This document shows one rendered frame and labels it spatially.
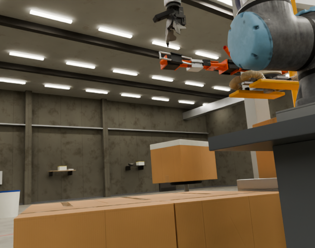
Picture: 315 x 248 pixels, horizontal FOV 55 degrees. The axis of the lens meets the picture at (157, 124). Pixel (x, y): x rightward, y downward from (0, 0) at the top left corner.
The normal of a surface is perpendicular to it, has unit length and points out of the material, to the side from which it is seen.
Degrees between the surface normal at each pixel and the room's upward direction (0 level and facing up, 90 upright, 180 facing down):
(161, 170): 90
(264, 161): 90
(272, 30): 92
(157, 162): 90
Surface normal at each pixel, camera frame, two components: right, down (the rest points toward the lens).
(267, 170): -0.95, 0.01
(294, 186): -0.82, -0.05
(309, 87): -0.86, -0.35
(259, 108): 0.32, -0.20
